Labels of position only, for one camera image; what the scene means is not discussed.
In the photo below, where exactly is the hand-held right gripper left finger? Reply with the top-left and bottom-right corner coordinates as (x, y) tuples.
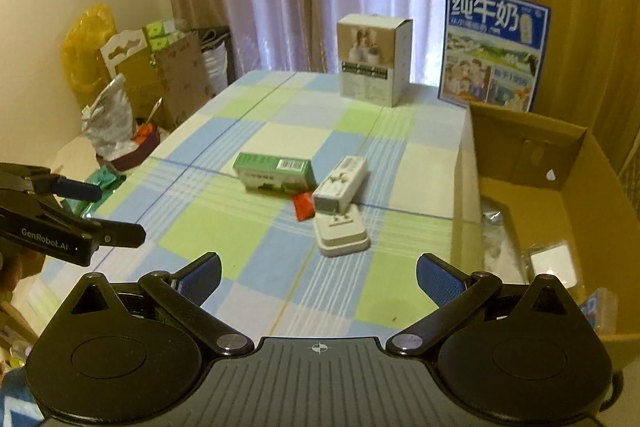
(64, 252), (255, 356)

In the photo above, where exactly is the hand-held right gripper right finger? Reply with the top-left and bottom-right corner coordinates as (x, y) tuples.
(385, 253), (576, 356)

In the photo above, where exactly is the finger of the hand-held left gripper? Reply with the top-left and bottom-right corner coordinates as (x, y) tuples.
(21, 173), (104, 204)
(30, 193), (147, 249)

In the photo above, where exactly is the white plug adapter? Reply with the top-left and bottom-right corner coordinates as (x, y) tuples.
(314, 202), (372, 258)

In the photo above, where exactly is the cardboard box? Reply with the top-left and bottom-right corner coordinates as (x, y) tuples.
(450, 101), (640, 378)

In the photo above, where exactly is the person's left hand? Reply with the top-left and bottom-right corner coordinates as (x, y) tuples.
(0, 251), (23, 308)

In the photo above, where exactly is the green packet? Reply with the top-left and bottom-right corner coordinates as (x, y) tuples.
(75, 164), (127, 214)

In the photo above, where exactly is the dark red box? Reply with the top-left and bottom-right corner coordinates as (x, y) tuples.
(110, 127), (162, 170)

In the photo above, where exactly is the clear crumpled plastic bag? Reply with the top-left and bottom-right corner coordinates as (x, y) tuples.
(82, 74), (139, 158)

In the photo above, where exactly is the white plastic-wrapped packet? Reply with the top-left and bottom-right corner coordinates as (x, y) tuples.
(529, 241), (579, 289)

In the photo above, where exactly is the checked tablecloth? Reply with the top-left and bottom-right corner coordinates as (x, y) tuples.
(40, 69), (473, 358)

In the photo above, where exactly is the red packet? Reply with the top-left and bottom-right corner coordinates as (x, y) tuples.
(292, 193), (316, 223)

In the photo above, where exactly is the green medicine box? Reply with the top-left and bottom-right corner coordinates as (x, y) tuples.
(232, 152), (317, 196)

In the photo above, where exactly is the yellow plastic bag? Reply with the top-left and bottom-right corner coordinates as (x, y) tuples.
(61, 4), (118, 108)

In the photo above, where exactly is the white elongated box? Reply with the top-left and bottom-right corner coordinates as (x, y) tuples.
(312, 155), (369, 214)

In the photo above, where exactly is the white ornate chair back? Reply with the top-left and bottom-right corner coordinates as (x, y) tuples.
(100, 32), (151, 84)

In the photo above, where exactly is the brown cardboard carton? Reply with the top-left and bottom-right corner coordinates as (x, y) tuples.
(155, 32), (212, 130)

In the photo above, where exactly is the blue snack packet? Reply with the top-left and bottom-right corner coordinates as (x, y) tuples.
(582, 289), (620, 333)

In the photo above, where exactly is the blue patterned cloth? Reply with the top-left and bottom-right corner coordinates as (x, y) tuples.
(0, 372), (51, 427)

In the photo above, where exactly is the green tissue pack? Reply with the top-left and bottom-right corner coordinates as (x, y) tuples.
(145, 21), (184, 52)

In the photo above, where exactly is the white plastic bag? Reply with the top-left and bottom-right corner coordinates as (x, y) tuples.
(200, 42), (231, 98)

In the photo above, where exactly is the white product box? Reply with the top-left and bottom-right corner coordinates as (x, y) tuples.
(336, 13), (414, 108)

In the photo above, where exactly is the blue milk carton box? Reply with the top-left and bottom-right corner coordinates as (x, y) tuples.
(437, 0), (552, 114)

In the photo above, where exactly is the wooden door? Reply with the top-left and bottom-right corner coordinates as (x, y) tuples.
(527, 0), (640, 168)

